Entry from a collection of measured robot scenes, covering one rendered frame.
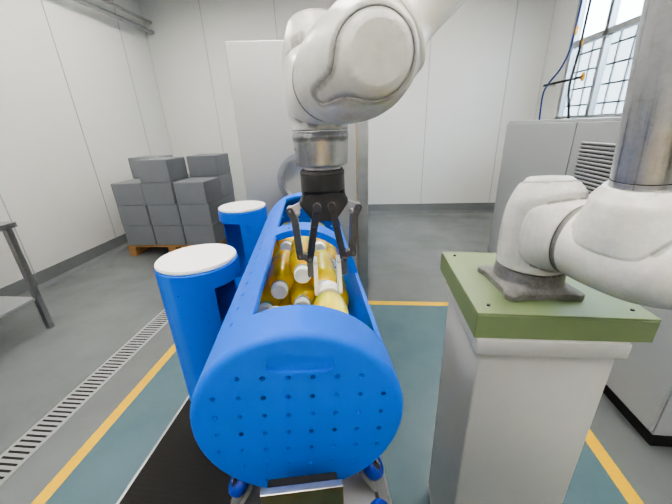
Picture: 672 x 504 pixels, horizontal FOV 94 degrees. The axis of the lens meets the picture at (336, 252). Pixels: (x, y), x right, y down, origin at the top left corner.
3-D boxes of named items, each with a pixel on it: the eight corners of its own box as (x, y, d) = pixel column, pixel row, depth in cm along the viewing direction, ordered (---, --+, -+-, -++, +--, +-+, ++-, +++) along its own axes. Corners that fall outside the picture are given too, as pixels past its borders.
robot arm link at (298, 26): (282, 131, 54) (294, 131, 42) (272, 23, 48) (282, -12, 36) (342, 129, 57) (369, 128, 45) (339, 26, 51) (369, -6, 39)
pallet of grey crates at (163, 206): (241, 235, 470) (228, 152, 426) (218, 256, 396) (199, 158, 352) (167, 235, 482) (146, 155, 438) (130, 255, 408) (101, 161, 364)
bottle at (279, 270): (276, 244, 89) (269, 272, 71) (300, 252, 90) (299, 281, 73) (268, 265, 91) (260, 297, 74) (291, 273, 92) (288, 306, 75)
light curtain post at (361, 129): (366, 347, 221) (366, 73, 158) (368, 353, 215) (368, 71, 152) (358, 348, 221) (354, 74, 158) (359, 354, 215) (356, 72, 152)
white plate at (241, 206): (237, 199, 206) (237, 201, 207) (207, 209, 182) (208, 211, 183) (273, 201, 197) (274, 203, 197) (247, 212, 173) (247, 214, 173)
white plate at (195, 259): (152, 279, 97) (153, 283, 98) (242, 261, 108) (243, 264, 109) (155, 251, 120) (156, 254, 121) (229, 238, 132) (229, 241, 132)
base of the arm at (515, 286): (531, 262, 93) (535, 245, 91) (587, 300, 72) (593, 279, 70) (469, 263, 93) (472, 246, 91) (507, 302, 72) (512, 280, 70)
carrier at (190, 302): (206, 472, 130) (273, 441, 141) (151, 284, 97) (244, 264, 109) (200, 419, 153) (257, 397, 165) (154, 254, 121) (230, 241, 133)
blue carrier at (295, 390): (337, 262, 129) (341, 193, 119) (392, 486, 48) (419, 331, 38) (267, 261, 126) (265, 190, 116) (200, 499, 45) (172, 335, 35)
